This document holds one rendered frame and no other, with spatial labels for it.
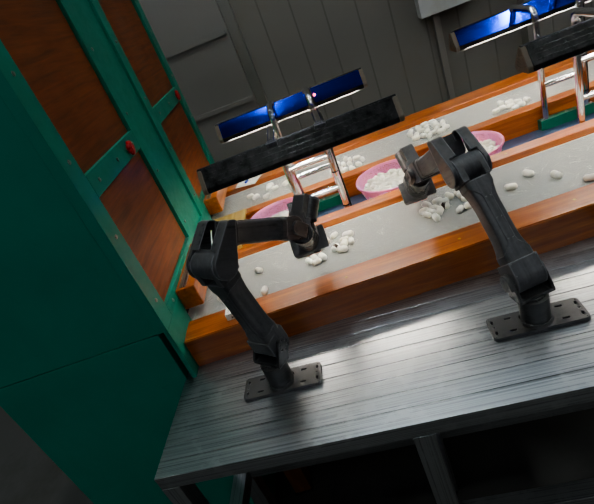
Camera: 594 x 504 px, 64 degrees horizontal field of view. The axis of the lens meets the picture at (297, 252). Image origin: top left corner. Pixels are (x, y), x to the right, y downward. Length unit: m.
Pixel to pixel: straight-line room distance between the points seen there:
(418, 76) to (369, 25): 0.48
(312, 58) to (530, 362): 2.76
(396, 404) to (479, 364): 0.20
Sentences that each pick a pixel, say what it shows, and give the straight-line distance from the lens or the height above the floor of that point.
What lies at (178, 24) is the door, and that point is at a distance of 3.52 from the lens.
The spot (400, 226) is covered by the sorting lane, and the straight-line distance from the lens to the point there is 1.50.
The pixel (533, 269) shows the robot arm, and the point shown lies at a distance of 1.10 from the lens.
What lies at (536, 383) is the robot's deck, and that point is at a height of 0.67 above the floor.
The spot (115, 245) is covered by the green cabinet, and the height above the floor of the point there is 1.11.
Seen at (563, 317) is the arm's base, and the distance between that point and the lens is 1.18.
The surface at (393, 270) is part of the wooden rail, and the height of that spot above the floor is 0.76.
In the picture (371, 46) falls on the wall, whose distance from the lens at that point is 3.49.
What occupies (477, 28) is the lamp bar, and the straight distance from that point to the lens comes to 2.07.
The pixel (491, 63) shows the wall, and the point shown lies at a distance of 3.68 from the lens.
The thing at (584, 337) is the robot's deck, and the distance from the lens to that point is 1.14.
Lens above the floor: 1.46
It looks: 28 degrees down
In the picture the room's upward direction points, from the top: 23 degrees counter-clockwise
